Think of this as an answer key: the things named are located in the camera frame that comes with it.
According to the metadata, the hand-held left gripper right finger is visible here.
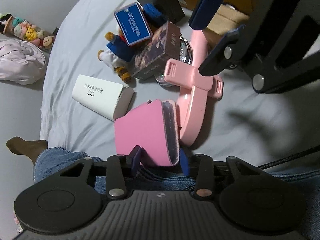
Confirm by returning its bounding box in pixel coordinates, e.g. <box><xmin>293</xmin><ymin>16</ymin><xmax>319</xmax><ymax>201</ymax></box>
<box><xmin>179</xmin><ymin>149</ymin><xmax>269</xmax><ymax>200</ymax></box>

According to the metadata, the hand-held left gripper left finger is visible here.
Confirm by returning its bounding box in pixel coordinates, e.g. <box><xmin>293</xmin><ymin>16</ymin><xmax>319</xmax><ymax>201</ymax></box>
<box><xmin>54</xmin><ymin>145</ymin><xmax>143</xmax><ymax>200</ymax></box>

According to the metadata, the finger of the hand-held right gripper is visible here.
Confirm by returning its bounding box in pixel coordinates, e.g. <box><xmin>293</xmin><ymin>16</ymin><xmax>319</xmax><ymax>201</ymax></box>
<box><xmin>189</xmin><ymin>0</ymin><xmax>228</xmax><ymax>30</ymax></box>
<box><xmin>199</xmin><ymin>24</ymin><xmax>269</xmax><ymax>94</ymax></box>

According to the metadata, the pink wallet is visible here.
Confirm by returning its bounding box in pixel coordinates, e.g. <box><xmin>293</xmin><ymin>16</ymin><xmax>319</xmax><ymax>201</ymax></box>
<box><xmin>114</xmin><ymin>99</ymin><xmax>181</xmax><ymax>167</ymax></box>

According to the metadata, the glass jar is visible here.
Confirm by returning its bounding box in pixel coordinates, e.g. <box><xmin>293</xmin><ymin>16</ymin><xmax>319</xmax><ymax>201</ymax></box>
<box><xmin>155</xmin><ymin>39</ymin><xmax>194</xmax><ymax>87</ymax></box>

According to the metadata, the pink selfie stick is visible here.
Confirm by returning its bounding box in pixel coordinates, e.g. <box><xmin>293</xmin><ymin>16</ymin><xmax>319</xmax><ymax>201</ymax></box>
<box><xmin>163</xmin><ymin>29</ymin><xmax>224</xmax><ymax>147</ymax></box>

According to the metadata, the purple printed box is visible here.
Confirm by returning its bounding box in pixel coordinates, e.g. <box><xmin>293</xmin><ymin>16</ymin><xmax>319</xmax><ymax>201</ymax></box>
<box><xmin>131</xmin><ymin>21</ymin><xmax>182</xmax><ymax>80</ymax></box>

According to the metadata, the brown bear plush blue outfit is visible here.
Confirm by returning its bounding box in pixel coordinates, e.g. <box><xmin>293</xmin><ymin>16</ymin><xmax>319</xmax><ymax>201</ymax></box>
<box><xmin>97</xmin><ymin>2</ymin><xmax>168</xmax><ymax>83</ymax></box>

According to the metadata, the gold cardboard box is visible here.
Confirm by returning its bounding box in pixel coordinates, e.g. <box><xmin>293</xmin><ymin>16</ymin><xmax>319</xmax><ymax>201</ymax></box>
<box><xmin>207</xmin><ymin>4</ymin><xmax>250</xmax><ymax>45</ymax></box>

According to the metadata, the black box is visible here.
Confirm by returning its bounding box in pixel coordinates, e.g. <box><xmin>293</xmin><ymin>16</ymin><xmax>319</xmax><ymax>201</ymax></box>
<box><xmin>132</xmin><ymin>0</ymin><xmax>186</xmax><ymax>25</ymax></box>

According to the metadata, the white long box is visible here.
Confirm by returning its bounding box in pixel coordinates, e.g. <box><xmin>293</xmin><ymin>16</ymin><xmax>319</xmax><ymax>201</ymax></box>
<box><xmin>72</xmin><ymin>74</ymin><xmax>135</xmax><ymax>121</ymax></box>

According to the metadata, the person's left leg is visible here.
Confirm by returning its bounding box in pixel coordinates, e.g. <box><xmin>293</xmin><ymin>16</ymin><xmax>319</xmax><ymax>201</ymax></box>
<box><xmin>6</xmin><ymin>136</ymin><xmax>320</xmax><ymax>198</ymax></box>

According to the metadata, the pink bundled duvet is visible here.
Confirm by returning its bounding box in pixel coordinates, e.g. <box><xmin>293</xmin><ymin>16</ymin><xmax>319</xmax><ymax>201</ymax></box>
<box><xmin>0</xmin><ymin>39</ymin><xmax>46</xmax><ymax>85</ymax></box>

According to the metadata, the row of small plush toys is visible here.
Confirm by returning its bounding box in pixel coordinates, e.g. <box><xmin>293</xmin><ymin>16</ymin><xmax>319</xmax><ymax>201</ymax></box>
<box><xmin>0</xmin><ymin>12</ymin><xmax>56</xmax><ymax>50</ymax></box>

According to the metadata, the black cable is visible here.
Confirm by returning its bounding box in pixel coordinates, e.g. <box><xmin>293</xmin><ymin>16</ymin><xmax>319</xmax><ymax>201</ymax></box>
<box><xmin>257</xmin><ymin>146</ymin><xmax>320</xmax><ymax>170</ymax></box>

